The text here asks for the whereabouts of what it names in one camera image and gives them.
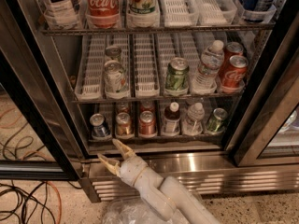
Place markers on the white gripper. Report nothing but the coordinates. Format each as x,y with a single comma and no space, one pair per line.
132,169

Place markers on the blue pepsi can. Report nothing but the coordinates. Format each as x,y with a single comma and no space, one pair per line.
100,128

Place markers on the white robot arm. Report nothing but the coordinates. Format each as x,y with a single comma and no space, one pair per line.
164,195

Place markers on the gold soda can front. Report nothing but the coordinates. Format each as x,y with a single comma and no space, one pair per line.
124,126

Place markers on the gold soda can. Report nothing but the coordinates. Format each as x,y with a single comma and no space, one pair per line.
123,108
124,126

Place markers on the red soda can front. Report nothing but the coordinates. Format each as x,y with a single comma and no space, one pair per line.
146,123

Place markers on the red soda can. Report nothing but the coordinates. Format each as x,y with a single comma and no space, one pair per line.
146,123
147,106

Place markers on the gold soda can rear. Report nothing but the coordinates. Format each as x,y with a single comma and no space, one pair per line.
123,108

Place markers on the red soda can rear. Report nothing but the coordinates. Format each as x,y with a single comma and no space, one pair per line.
147,106

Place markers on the white patterned can front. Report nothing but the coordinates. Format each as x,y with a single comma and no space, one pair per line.
115,77

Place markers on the white patterned can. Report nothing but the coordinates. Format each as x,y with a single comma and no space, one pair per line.
113,53
115,77

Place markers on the steel fridge base grille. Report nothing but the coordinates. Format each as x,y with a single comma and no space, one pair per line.
199,172

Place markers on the open glass fridge door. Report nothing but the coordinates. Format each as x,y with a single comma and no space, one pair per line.
37,70

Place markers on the green can middle shelf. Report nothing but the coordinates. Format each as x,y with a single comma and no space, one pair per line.
177,75

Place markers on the green can shelf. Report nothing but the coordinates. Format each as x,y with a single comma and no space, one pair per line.
177,75
215,122

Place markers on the green can bottom shelf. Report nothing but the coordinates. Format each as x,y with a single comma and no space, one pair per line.
215,122

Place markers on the white patterned can rear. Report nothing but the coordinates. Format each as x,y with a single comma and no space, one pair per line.
113,53

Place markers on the clear water bottle middle shelf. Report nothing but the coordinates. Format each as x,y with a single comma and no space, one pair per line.
211,60

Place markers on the red coca-cola can front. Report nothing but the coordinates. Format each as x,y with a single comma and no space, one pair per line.
234,71

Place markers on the red coca-cola can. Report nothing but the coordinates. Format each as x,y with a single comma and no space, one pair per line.
234,71
231,48

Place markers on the right glass fridge door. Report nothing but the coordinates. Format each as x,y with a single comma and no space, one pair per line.
268,139

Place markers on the coca-cola bottle top shelf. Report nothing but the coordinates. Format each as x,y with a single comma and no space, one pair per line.
103,13

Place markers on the red coca-cola can rear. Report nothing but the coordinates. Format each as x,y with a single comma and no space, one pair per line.
231,48

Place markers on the white tea bottle top shelf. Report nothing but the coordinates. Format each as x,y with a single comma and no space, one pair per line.
63,14

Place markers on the clear plastic bag bin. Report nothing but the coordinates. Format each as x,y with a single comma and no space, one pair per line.
127,213

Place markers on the dark drink bottle white cap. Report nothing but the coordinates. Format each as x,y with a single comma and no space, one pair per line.
171,119

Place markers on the small clear water bottle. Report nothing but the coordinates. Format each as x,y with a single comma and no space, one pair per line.
192,125

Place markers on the white empty tray middle centre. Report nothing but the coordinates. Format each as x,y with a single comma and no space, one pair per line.
146,74

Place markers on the white empty tray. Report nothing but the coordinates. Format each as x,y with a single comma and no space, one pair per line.
216,12
89,79
146,74
179,13

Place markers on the white empty tray middle left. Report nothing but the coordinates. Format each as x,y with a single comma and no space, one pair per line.
89,79

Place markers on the green white soda bottle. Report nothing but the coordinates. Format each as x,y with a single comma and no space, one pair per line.
142,0

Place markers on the white empty tray top right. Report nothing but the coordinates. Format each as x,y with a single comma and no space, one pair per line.
216,12

